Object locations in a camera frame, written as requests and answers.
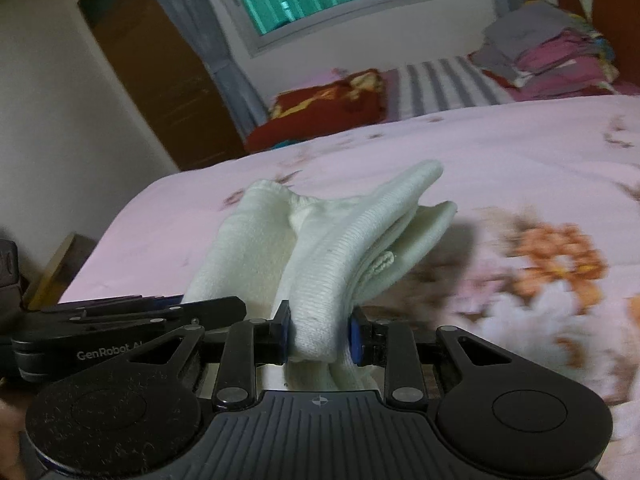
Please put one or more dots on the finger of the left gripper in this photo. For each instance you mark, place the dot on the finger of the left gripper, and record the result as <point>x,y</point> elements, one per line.
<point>210,313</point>
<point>114,305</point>

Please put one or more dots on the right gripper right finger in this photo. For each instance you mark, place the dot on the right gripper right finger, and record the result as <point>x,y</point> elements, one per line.
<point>390,346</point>

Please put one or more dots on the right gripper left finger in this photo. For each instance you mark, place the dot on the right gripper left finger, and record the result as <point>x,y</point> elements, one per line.
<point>249,345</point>

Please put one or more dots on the white knitted garment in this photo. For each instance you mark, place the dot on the white knitted garment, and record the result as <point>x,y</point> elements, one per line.
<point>323,257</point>

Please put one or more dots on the stack of folded clothes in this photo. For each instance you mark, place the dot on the stack of folded clothes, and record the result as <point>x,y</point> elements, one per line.
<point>543,52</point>

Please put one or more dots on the person's left hand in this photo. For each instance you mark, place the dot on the person's left hand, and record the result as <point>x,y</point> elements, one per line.
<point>12,422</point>

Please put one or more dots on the pink floral bed blanket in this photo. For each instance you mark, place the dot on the pink floral bed blanket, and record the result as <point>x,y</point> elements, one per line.
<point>541,257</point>

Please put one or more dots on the brown wooden door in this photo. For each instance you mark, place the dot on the brown wooden door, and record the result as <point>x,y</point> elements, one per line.
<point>166,80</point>

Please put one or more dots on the red floral pillow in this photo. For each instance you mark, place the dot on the red floral pillow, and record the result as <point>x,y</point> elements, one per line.
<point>303,114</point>

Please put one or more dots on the grey striped bed sheet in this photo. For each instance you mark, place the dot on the grey striped bed sheet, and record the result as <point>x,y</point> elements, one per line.
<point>429,87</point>

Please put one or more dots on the left grey curtain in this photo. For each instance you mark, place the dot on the left grey curtain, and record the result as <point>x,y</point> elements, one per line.
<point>197,23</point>

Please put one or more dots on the red white scalloped headboard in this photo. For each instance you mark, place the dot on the red white scalloped headboard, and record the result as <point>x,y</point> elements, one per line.
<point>618,21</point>

